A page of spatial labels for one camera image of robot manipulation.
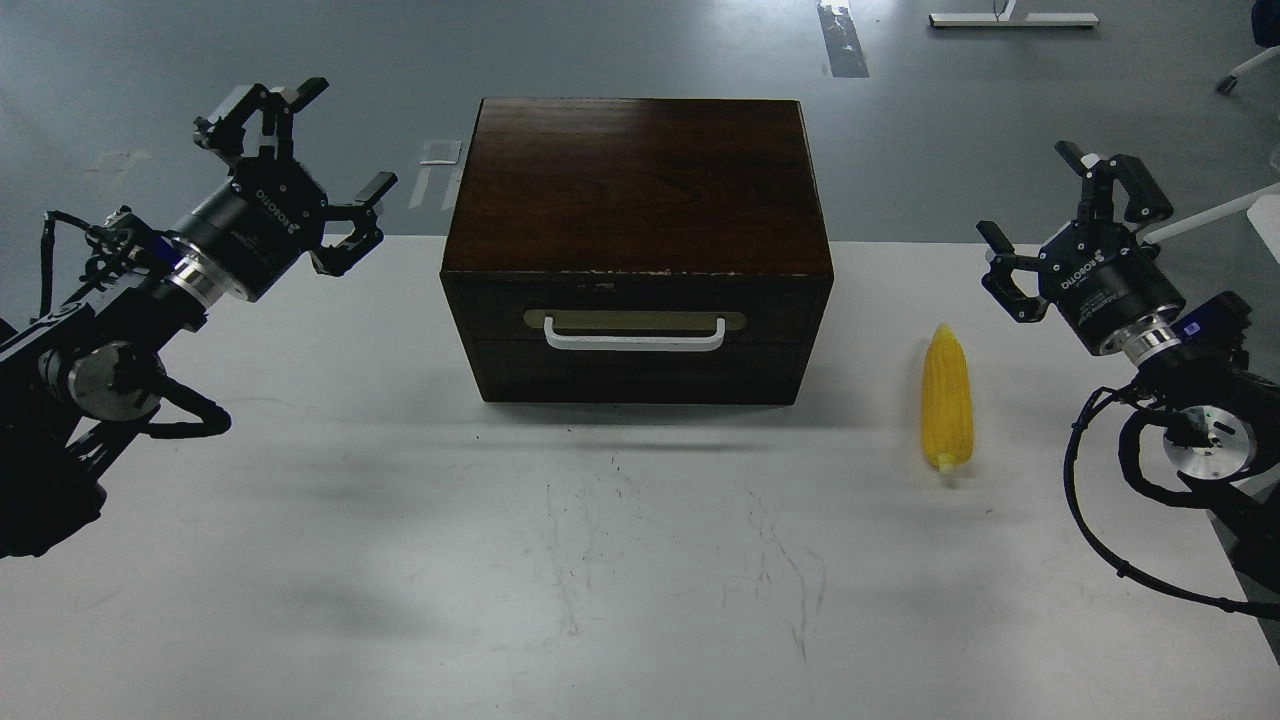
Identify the dark wooden drawer cabinet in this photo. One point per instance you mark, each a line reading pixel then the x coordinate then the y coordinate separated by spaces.
pixel 636 201

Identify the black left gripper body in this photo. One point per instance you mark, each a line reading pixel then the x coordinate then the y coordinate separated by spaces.
pixel 257 224

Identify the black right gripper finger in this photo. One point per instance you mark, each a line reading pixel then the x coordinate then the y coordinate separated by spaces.
pixel 1115 190
pixel 1004 261

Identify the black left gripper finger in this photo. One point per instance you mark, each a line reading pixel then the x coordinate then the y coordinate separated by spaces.
pixel 223 133
pixel 363 216

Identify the white table leg base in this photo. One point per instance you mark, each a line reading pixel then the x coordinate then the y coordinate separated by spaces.
pixel 1008 15

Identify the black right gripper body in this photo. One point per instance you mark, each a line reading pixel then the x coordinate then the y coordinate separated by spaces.
pixel 1103 282

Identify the white chair base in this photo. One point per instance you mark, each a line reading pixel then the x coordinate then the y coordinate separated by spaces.
pixel 1228 82

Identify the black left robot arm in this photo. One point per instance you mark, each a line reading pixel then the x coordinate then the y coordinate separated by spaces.
pixel 85 378

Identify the wooden drawer with white handle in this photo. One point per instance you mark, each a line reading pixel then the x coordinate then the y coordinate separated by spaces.
pixel 755 334

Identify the yellow corn cob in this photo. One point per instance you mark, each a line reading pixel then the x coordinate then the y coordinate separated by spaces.
pixel 947 434

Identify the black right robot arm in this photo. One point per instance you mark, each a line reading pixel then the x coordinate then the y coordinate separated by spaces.
pixel 1201 421

